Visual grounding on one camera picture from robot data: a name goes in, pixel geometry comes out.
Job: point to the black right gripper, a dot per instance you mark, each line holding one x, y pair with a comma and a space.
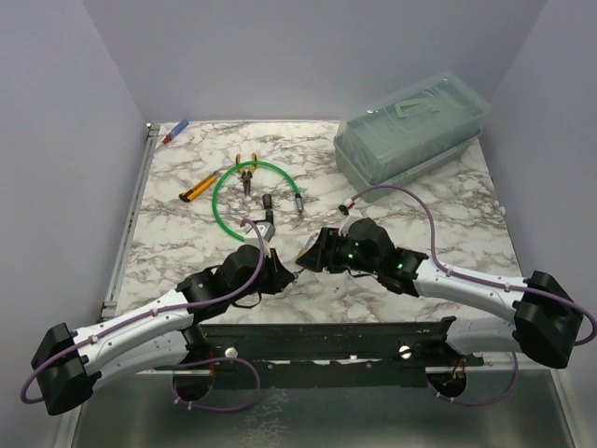
323, 254

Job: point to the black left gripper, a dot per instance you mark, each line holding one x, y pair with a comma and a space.
280, 275

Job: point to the green cable lock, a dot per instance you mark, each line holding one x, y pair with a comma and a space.
228, 201

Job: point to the brass padlock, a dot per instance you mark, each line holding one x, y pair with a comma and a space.
308, 245

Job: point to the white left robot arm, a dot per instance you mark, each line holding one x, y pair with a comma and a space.
69, 364

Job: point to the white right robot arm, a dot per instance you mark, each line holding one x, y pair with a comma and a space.
530, 316

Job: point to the black T-shaped tool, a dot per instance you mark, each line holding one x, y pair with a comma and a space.
268, 207

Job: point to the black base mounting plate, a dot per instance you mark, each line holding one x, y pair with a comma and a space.
326, 355

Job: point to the yellow black utility knife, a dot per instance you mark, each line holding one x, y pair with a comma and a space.
198, 189

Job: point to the translucent green plastic toolbox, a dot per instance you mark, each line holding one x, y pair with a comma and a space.
410, 132

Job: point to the blue red screwdriver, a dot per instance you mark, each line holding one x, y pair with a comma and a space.
176, 130

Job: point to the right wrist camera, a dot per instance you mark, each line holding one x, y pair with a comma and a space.
349, 217

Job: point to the yellow handled pliers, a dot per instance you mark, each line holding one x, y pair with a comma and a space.
246, 173

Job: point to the aluminium side rail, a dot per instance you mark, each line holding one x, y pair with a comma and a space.
110, 302

